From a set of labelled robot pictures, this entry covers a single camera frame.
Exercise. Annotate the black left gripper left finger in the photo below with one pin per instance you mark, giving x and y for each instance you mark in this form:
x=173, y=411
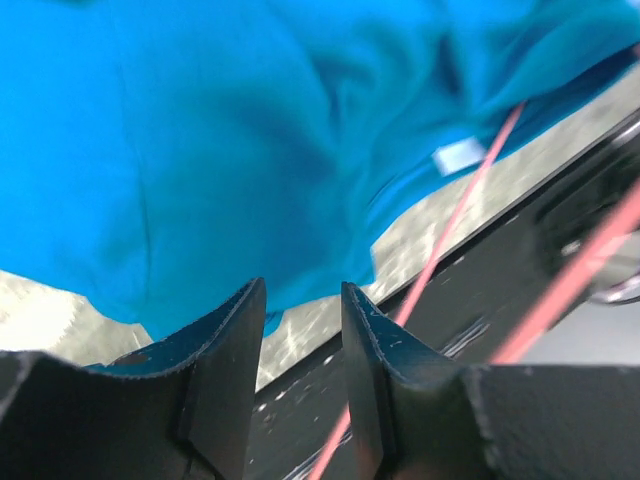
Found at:
x=180, y=408

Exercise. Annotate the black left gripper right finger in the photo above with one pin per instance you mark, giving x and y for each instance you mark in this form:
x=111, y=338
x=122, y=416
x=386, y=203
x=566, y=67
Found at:
x=416, y=414

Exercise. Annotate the teal blue t shirt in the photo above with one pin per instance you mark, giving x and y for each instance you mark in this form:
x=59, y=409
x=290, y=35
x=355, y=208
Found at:
x=157, y=155

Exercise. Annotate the pink wire hanger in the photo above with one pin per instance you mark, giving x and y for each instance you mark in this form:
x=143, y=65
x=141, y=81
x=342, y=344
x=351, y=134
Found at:
x=599, y=281

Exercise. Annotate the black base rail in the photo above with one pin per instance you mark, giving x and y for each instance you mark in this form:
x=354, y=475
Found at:
x=477, y=294

